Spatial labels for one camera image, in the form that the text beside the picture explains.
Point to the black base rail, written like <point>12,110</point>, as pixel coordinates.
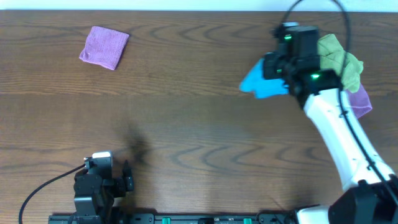
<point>262,218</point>

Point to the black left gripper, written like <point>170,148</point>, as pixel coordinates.
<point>127,181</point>

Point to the green microfiber cloth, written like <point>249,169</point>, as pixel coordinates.
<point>346,65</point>

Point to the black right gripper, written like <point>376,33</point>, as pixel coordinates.
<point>272,66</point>

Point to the folded purple cloth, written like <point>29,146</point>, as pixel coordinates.
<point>104,47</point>

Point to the crumpled purple cloth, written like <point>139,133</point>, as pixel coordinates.
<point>360,102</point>

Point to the blue microfiber cloth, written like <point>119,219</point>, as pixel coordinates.
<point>261,88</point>

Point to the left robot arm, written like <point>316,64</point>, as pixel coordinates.
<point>96,190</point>

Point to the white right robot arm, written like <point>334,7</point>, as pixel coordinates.
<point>369,184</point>

